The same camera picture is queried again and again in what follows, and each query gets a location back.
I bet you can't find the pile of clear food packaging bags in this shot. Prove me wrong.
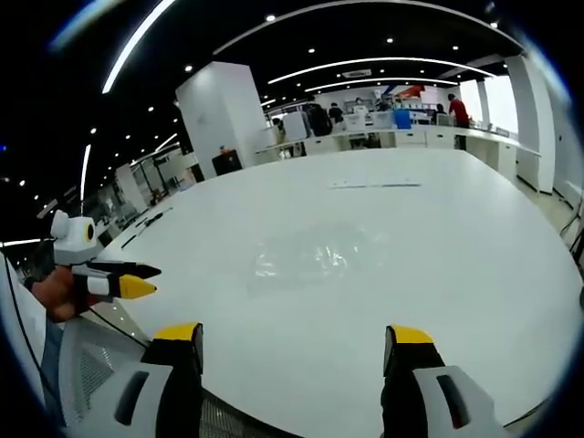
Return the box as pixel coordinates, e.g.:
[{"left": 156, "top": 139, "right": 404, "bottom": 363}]
[{"left": 245, "top": 223, "right": 399, "bottom": 294}]

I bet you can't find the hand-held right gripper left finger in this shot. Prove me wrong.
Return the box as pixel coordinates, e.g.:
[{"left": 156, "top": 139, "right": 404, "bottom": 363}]
[{"left": 63, "top": 321, "right": 204, "bottom": 438}]

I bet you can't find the person's left hand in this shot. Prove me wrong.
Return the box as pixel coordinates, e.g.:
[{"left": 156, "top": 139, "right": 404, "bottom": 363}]
[{"left": 34, "top": 266, "right": 99, "bottom": 324}]

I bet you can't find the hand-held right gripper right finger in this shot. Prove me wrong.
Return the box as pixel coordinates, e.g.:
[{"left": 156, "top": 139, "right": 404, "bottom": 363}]
[{"left": 381, "top": 324, "right": 508, "bottom": 438}]

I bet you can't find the long ceiling light strip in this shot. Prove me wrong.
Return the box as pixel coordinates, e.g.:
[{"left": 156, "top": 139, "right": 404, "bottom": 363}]
[{"left": 101, "top": 0, "right": 177, "bottom": 95}]

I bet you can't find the black box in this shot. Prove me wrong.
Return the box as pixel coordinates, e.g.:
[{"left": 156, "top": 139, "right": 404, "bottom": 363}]
[{"left": 212, "top": 151, "right": 244, "bottom": 177}]

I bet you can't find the white square pillar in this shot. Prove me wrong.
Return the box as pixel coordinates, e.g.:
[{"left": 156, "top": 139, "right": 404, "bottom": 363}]
[{"left": 175, "top": 61, "right": 270, "bottom": 182}]

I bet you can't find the white mesh chair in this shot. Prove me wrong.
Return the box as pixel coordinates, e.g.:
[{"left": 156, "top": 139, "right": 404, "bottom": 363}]
[{"left": 57, "top": 308, "right": 293, "bottom": 438}]

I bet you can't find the long white counter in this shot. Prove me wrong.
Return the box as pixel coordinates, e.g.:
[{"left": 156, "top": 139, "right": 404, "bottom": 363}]
[{"left": 254, "top": 123, "right": 544, "bottom": 184}]

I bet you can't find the thin strip on table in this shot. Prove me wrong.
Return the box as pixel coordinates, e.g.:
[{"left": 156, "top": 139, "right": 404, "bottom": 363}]
[{"left": 328, "top": 182, "right": 422, "bottom": 190}]

